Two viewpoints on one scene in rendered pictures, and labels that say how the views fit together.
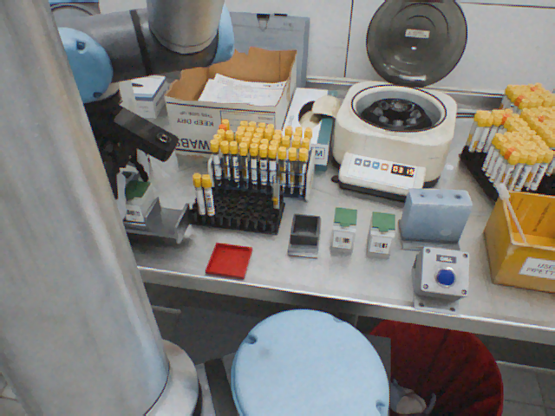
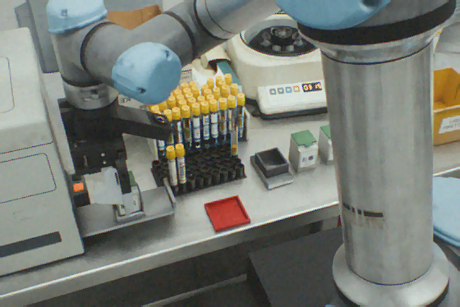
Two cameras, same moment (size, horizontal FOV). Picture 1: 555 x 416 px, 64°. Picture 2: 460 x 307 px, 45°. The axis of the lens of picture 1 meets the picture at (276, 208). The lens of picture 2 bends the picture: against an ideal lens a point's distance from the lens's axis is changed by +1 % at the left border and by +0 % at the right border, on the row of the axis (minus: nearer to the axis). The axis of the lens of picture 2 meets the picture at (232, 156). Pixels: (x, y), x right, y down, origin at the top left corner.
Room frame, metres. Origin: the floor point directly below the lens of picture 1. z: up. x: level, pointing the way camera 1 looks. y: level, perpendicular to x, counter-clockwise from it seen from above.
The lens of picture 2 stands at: (-0.09, 0.43, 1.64)
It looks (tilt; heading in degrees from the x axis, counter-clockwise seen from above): 42 degrees down; 329
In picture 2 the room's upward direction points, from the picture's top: straight up
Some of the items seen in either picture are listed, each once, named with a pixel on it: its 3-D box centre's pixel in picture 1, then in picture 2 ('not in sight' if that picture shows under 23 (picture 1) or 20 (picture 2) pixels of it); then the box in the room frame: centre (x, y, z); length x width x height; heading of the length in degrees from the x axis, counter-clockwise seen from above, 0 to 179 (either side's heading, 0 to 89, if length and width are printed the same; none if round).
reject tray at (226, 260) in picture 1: (229, 260); (227, 213); (0.51, 0.08, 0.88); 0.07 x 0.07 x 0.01; 79
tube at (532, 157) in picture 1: (523, 176); not in sight; (0.68, -0.48, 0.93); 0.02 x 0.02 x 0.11
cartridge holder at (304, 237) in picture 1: (304, 231); (271, 165); (0.57, -0.05, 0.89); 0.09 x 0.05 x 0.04; 171
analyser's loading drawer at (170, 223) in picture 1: (130, 213); (115, 208); (0.59, 0.27, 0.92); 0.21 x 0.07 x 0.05; 79
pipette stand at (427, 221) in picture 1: (433, 217); not in sight; (0.57, -0.28, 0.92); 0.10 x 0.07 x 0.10; 86
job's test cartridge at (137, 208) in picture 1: (139, 204); (126, 195); (0.58, 0.24, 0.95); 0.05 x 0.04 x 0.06; 169
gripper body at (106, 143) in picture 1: (100, 127); (94, 130); (0.59, 0.27, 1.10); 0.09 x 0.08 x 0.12; 79
